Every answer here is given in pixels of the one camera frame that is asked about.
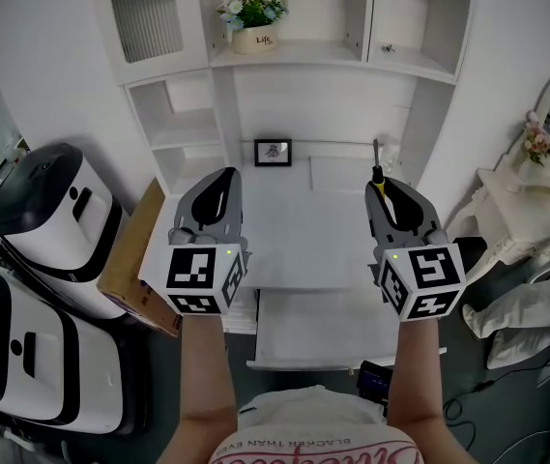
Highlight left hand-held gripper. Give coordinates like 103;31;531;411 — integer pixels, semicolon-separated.
137;166;252;318

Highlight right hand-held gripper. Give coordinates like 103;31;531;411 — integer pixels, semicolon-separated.
363;176;468;324

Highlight yellow handled screwdriver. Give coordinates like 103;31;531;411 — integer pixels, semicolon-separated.
370;137;391;207

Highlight person's left forearm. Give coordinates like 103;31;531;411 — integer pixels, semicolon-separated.
156;314;240;464

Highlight person's right forearm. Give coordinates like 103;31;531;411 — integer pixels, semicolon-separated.
385;319;477;464

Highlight white desk cabinet with shelves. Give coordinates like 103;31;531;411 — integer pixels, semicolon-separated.
91;0;477;335

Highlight brown cardboard box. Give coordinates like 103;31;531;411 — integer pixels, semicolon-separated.
96;176;184;338

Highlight white vanity table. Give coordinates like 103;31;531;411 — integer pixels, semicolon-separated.
443;165;550;287

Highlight white black machine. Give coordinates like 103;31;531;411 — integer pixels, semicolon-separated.
0;142;129;321
0;268;148;437

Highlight black electronic device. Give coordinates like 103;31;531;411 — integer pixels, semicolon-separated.
357;359;395;401

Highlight pink flower bouquet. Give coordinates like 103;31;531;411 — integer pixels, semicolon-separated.
522;110;550;167

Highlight potted white blue flowers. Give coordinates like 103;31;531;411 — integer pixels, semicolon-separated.
216;0;289;56

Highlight person's cream shirt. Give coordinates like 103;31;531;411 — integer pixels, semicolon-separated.
206;384;423;464

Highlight black picture frame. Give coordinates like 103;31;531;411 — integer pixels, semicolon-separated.
253;138;294;168

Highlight black floor cable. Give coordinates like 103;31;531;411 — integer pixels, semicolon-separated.
441;379;498;453

